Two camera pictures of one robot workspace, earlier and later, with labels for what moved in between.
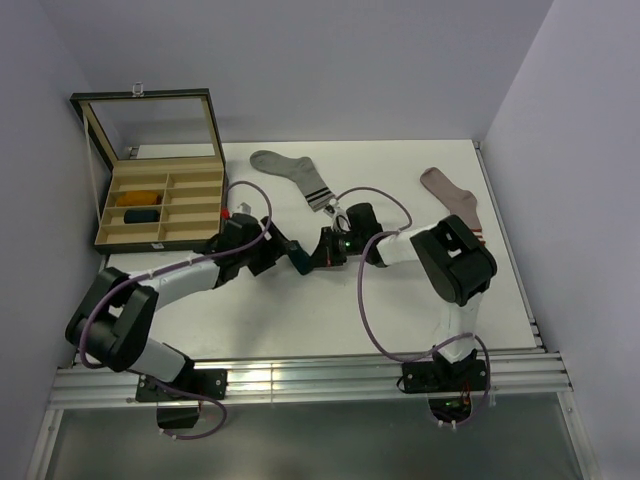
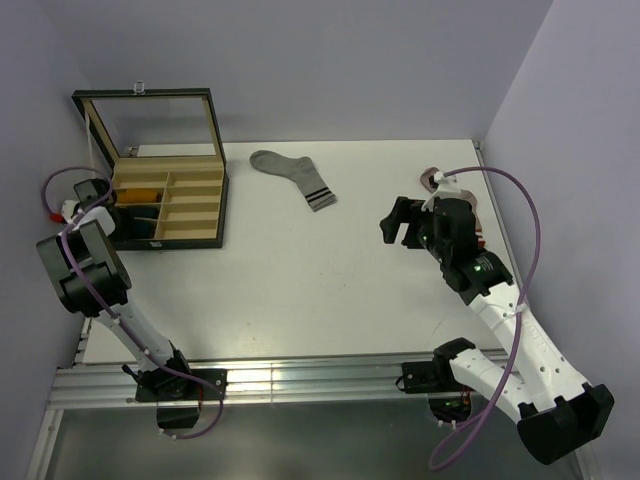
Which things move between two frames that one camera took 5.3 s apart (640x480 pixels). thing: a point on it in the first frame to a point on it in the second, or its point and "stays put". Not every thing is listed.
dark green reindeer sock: [298, 255] to [142, 229]
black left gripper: [272, 249] to [120, 233]
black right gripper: [324, 254] to [405, 210]
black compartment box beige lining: [159, 166] stays put
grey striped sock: [316, 193] stays put
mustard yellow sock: [139, 198] stays put
